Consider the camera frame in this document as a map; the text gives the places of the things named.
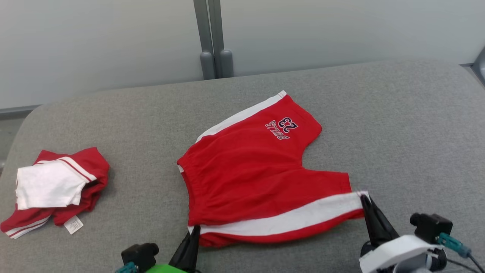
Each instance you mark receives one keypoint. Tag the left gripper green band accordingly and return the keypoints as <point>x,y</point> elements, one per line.
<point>163,269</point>

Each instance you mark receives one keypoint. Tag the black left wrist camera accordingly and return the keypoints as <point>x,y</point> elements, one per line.
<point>140,254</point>

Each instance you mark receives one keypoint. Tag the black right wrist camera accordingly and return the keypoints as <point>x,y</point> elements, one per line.
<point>432,227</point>

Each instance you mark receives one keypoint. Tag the red t-shirt white sleeves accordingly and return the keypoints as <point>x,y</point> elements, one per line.
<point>49,185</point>

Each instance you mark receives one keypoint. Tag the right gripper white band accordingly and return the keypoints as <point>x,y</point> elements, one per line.
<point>394,248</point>

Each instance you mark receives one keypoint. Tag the grey fabric sofa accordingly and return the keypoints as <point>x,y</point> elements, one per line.
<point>113,113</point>

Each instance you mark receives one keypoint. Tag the grey partition post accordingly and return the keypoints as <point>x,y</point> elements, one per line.
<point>226,62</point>
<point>206,64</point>

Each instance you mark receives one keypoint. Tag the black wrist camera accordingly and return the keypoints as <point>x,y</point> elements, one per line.
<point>140,254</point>
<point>432,227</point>

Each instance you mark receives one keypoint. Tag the red shorts white stripes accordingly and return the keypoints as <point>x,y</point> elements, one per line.
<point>246,178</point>

